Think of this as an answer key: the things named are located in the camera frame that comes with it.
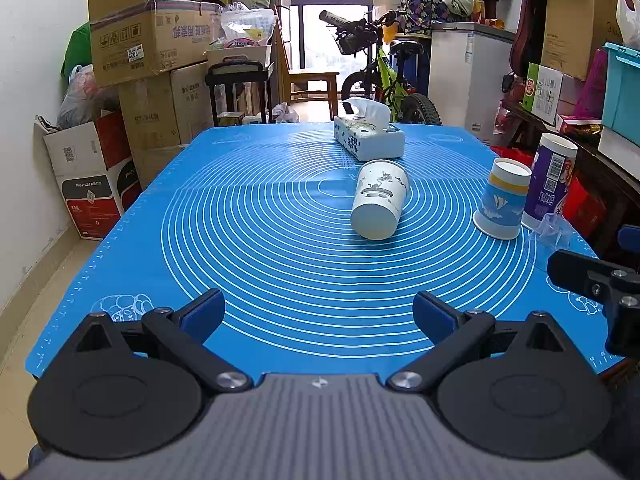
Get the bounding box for blue yellow paper cup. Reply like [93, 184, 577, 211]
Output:
[472, 157, 532, 240]

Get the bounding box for lower brown cardboard box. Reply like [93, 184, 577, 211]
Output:
[118, 63, 213, 188]

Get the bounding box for green white product box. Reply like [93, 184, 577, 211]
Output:
[521, 63, 564, 125]

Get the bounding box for green black bicycle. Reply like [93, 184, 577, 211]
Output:
[319, 10, 442, 126]

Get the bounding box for open top cardboard box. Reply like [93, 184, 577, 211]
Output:
[88, 0, 219, 87]

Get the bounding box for wooden chair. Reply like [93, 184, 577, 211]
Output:
[272, 6, 338, 120]

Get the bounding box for orange drink bottle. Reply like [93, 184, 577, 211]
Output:
[471, 0, 485, 24]

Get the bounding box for colourful patterned bag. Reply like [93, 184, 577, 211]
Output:
[400, 0, 452, 35]

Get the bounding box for plastic bag of clutter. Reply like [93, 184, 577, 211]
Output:
[56, 64, 119, 129]

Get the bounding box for blue silicone baking mat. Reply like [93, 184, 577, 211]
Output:
[25, 124, 616, 377]

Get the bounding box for black utility cart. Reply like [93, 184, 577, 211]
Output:
[204, 60, 277, 126]

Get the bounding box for white floral paper cup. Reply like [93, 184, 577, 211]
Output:
[350, 159, 410, 240]

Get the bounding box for clear plastic bag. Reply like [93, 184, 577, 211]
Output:
[220, 9, 277, 47]

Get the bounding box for tall brown cardboard box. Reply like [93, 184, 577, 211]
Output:
[541, 0, 622, 81]

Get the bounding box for white chest freezer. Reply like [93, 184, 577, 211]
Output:
[427, 23, 515, 146]

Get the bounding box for purple cylindrical canister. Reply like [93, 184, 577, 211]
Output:
[522, 132, 578, 231]

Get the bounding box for teal plastic bin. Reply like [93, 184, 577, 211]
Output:
[602, 42, 640, 145]

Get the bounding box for red white cardboard box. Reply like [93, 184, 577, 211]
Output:
[34, 112, 142, 240]

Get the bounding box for white tissue box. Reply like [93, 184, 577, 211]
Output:
[334, 96, 406, 162]

